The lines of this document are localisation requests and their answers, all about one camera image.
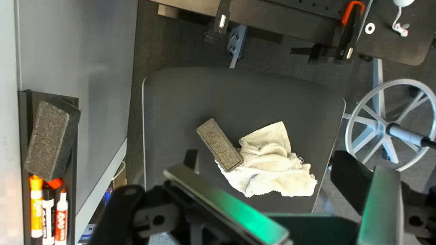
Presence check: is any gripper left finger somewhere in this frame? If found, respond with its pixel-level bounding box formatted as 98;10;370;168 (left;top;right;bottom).
89;148;293;245

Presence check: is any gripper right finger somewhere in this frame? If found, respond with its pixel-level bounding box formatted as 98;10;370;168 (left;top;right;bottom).
330;149;436;245

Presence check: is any white cloth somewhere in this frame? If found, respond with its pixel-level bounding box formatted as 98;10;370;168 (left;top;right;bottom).
217;119;319;198

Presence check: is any grey felt whiteboard eraser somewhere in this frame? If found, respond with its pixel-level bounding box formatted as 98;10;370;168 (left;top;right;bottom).
195;116;246;172

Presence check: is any grey office chair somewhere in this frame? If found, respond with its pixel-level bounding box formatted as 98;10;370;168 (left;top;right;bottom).
141;66;348;214

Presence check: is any orange whiteboard marker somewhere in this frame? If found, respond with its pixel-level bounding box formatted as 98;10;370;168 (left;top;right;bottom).
29;174;47;239

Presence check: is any black backed whiteboard eraser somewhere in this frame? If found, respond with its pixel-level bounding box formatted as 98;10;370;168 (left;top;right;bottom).
23;97;82;182

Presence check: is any white spoked wheel base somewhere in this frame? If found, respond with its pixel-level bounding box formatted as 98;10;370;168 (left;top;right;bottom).
342;57;436;174

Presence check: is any black bar clamp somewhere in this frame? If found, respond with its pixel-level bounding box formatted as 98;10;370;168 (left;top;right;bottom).
203;0;235;46

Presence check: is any light blue bracket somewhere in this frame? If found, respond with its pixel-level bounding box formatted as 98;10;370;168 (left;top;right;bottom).
226;24;250;70

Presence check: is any orange handled bar clamp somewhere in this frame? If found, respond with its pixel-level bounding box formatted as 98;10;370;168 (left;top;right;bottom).
334;0;371;63

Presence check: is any white cord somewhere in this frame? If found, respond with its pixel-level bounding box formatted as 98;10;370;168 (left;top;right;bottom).
390;0;417;39

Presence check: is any black robot mount table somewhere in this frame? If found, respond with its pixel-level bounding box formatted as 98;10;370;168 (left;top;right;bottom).
149;0;435;67

